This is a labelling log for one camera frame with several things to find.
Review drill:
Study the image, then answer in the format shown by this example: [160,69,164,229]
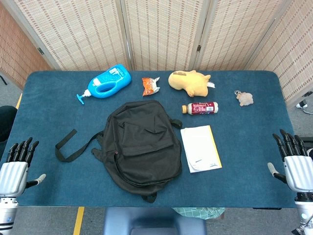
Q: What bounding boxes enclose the blue pump detergent bottle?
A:
[76,64,132,105]

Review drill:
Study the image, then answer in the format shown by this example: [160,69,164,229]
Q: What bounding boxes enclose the small beige plush keychain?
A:
[234,90,254,107]

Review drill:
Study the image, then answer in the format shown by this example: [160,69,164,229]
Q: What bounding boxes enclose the green checked cloth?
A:
[172,207,225,221]

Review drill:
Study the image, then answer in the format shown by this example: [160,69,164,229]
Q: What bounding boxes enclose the dark blue padded seat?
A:
[102,207,207,235]

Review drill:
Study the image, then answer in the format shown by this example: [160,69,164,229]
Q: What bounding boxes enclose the woven folding screen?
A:
[0,0,313,108]

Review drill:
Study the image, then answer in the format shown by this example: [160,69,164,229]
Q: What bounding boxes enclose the brown drink bottle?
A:
[181,101,219,116]

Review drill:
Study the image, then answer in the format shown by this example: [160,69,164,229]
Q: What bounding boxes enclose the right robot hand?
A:
[267,129,313,193]

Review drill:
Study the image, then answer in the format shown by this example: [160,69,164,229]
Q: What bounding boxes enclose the white plug with cable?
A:
[295,101,313,115]

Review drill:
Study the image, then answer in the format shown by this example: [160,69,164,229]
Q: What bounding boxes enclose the black round stool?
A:
[0,105,18,143]

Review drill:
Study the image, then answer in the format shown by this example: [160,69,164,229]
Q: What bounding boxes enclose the orange snack packet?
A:
[141,76,161,97]

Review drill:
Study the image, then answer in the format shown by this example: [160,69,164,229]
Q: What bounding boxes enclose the white and yellow booklet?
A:
[180,125,223,174]

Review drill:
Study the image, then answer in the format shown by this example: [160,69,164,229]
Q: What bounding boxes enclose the black backpack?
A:
[55,99,183,203]

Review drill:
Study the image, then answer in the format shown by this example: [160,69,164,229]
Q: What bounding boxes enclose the blue felt table cover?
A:
[0,70,306,209]

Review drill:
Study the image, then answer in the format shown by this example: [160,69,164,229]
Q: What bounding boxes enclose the yellow plush toy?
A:
[168,70,216,97]

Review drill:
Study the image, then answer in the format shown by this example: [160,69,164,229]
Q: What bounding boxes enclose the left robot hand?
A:
[0,137,46,198]

